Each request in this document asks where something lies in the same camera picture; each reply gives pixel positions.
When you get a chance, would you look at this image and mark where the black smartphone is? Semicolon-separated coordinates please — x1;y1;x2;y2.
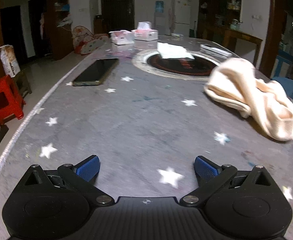
71;58;119;87

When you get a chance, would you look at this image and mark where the white paper towel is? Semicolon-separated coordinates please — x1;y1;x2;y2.
157;42;196;60

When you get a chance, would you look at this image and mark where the white remote control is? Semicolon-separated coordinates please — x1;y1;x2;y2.
200;44;233;58

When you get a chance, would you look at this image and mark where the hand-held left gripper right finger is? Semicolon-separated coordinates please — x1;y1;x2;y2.
180;156;272;207

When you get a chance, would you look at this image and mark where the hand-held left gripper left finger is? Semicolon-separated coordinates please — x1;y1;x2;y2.
24;154;114;207

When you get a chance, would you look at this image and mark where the dark wooden shelf cabinet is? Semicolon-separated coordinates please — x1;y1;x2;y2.
199;0;242;39

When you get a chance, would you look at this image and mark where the white printed paper sack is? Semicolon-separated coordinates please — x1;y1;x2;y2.
0;45;21;78

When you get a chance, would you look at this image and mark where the white refrigerator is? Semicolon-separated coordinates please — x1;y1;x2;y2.
174;0;192;37

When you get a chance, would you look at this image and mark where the water dispenser with blue bottle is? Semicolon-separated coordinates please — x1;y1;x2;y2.
154;0;167;29

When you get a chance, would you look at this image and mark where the cream knit garment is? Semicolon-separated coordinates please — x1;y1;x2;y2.
204;57;293;142

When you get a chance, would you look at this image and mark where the white tissue pack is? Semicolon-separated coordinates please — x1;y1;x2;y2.
108;29;135;45

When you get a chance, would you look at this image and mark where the brown wooden side table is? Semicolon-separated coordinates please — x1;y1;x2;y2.
204;25;263;65

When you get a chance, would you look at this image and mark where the arched wooden cabinet unit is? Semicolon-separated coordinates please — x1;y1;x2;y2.
0;0;74;80

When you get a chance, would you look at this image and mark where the dark wooden door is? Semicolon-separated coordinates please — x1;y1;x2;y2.
101;0;135;32

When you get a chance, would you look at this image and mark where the blue storage cabinet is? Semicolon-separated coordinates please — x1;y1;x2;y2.
277;49;293;80

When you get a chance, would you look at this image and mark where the round built-in induction cooker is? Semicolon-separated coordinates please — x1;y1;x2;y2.
133;49;221;80

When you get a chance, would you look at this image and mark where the dark wooden stool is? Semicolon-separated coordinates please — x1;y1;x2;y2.
13;70;32;98

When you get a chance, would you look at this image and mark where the pink tissue box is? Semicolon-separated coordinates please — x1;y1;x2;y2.
131;22;159;41

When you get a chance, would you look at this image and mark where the red plastic stool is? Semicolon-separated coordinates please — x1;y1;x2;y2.
0;75;26;125

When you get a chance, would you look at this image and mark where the pink hanging garment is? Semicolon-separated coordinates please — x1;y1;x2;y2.
39;14;45;39

